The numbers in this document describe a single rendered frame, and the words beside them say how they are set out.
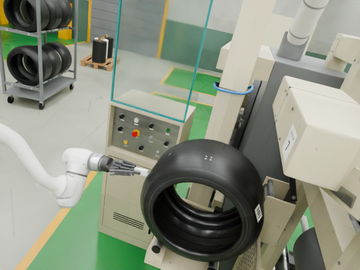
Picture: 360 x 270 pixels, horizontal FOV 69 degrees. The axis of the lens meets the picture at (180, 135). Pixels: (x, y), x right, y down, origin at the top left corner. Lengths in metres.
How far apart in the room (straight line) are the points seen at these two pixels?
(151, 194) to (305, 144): 0.70
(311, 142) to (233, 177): 0.44
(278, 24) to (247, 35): 3.03
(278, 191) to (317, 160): 0.95
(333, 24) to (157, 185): 9.87
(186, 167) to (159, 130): 0.84
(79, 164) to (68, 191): 0.13
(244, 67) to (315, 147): 0.66
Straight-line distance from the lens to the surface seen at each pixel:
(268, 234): 1.58
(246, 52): 1.24
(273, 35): 4.25
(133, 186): 2.11
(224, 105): 1.29
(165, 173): 1.08
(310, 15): 1.65
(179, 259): 1.50
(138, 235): 2.43
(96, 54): 7.42
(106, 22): 10.56
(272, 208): 1.47
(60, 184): 1.32
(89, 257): 2.46
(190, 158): 1.05
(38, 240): 2.62
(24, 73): 5.08
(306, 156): 0.69
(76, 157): 1.35
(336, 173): 0.73
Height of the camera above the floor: 1.97
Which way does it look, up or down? 26 degrees down
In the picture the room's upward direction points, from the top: 13 degrees clockwise
